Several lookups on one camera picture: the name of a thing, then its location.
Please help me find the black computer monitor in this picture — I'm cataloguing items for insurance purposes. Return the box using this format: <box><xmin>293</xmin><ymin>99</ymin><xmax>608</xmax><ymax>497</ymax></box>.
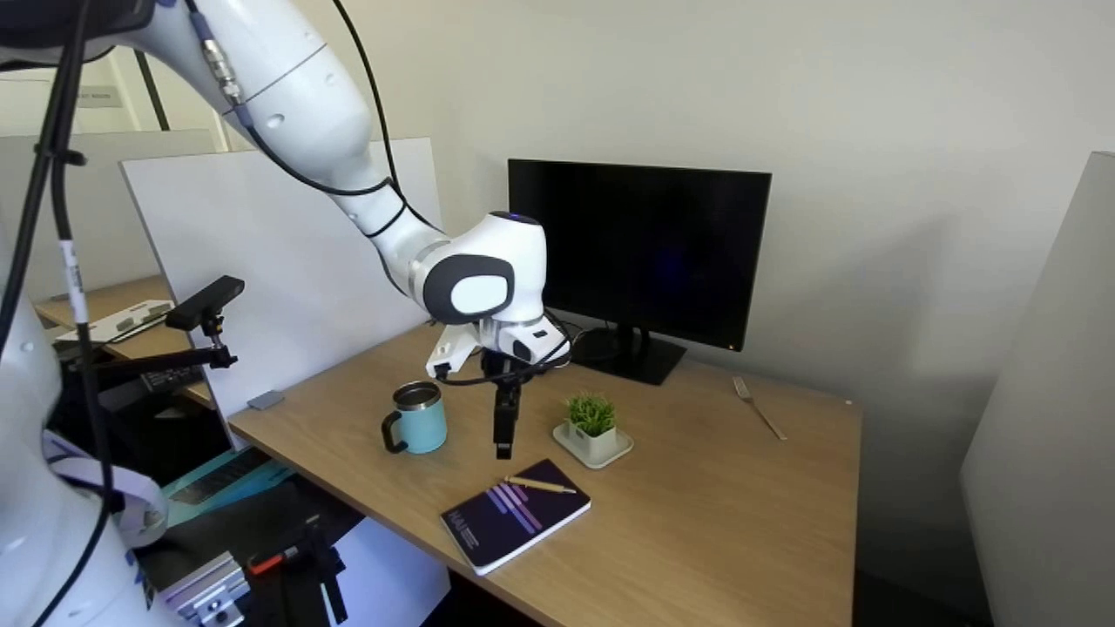
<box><xmin>507</xmin><ymin>158</ymin><xmax>773</xmax><ymax>383</ymax></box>

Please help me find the grey right divider panel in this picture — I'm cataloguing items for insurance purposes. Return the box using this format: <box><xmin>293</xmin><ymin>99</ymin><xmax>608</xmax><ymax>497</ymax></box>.
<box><xmin>962</xmin><ymin>152</ymin><xmax>1115</xmax><ymax>627</ymax></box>

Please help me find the gold pen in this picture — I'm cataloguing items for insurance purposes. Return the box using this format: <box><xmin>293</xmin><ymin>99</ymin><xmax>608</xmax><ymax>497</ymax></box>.
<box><xmin>502</xmin><ymin>475</ymin><xmax>580</xmax><ymax>496</ymax></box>

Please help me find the black camera on tripod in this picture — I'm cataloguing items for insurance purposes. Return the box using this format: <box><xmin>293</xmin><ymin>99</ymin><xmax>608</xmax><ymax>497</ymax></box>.
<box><xmin>87</xmin><ymin>274</ymin><xmax>242</xmax><ymax>401</ymax></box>

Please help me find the dark purple notebook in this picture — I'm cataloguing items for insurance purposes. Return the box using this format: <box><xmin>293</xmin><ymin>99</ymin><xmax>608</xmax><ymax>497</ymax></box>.
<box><xmin>441</xmin><ymin>461</ymin><xmax>591</xmax><ymax>575</ymax></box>

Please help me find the small potted green plant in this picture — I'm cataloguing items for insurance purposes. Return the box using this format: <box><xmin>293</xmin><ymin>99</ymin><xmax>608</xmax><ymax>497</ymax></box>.
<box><xmin>553</xmin><ymin>393</ymin><xmax>634</xmax><ymax>469</ymax></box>

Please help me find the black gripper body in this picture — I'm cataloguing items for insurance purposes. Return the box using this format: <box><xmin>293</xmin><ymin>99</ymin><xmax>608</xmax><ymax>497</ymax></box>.
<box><xmin>481</xmin><ymin>353</ymin><xmax>536</xmax><ymax>407</ymax></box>

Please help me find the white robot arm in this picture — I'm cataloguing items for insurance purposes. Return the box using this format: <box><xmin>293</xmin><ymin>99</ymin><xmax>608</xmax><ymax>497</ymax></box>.
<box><xmin>0</xmin><ymin>0</ymin><xmax>564</xmax><ymax>461</ymax></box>

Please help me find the white divider panel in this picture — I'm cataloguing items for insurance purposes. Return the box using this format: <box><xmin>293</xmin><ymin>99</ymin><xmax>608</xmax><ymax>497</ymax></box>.
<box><xmin>121</xmin><ymin>152</ymin><xmax>425</xmax><ymax>419</ymax></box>

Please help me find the teal insulated mug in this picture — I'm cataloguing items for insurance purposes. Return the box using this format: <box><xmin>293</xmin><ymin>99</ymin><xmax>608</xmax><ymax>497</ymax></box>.
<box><xmin>380</xmin><ymin>381</ymin><xmax>447</xmax><ymax>452</ymax></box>

